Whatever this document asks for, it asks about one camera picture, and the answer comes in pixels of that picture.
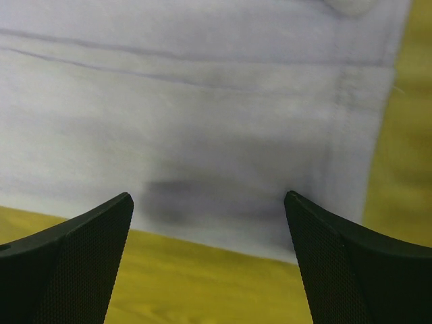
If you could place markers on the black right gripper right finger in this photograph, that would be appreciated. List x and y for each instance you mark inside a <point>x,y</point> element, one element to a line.
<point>352,274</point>

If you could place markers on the lavender t-shirt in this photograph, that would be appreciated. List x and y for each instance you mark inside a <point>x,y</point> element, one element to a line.
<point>206,112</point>

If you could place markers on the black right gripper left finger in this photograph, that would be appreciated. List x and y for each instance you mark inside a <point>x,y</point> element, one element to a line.
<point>66,273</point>

